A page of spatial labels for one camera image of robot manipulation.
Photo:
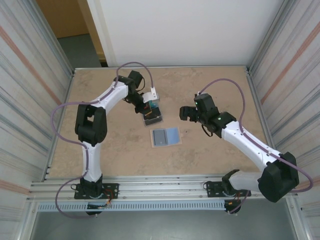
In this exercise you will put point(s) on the teal card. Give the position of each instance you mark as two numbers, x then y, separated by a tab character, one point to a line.
155	102

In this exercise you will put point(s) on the black gold-line card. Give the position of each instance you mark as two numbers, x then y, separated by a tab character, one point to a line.
156	116

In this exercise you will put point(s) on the blue card with white print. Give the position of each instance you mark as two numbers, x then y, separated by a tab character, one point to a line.
156	107

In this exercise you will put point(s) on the aluminium table frame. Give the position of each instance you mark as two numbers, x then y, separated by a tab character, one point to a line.
162	186

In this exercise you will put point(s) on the light blue card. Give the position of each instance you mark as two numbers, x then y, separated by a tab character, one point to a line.
173	135

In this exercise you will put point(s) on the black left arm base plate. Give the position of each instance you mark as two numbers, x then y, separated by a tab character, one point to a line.
111	187

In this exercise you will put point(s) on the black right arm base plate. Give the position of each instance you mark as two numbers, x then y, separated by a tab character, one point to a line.
215	187

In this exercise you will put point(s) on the wooden door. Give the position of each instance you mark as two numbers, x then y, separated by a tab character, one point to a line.
67	17

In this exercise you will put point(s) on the clear acrylic card stand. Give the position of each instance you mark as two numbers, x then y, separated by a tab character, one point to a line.
153	120

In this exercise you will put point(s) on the dark grey card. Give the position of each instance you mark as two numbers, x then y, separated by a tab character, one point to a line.
160	137

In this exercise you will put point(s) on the translucent corrugated side panel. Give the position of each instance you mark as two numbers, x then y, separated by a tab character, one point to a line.
25	87
287	87

